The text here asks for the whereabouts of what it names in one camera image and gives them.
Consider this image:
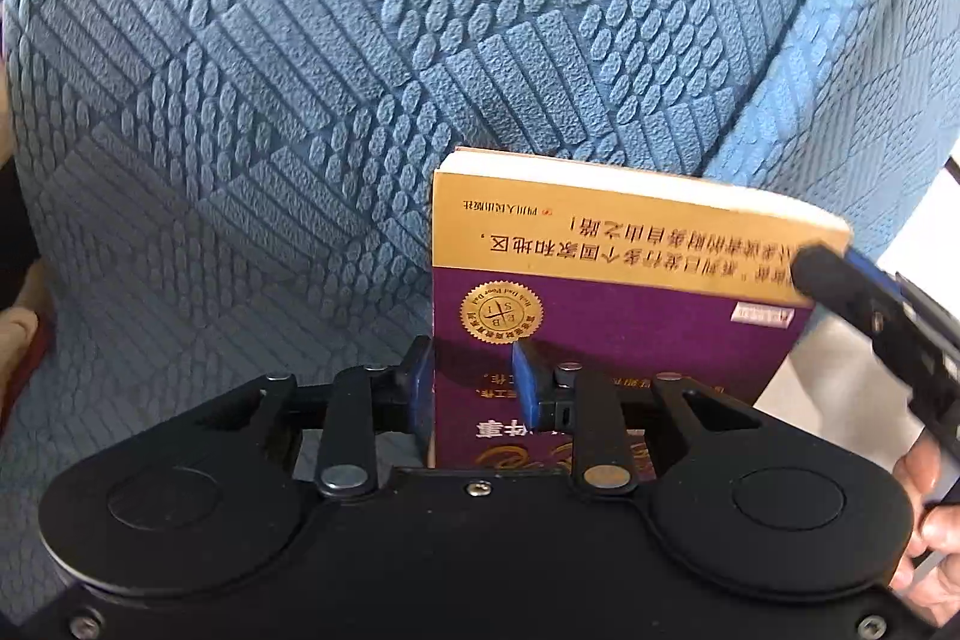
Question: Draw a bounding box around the purple and gold book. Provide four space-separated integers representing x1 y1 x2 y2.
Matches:
431 148 853 470

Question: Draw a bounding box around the beige book with gold pattern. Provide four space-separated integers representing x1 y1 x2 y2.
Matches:
0 260 55 431

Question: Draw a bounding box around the person's hand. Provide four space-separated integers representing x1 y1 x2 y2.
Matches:
890 434 958 626

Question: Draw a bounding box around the blue textured quilt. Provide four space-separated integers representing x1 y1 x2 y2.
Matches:
2 0 958 620

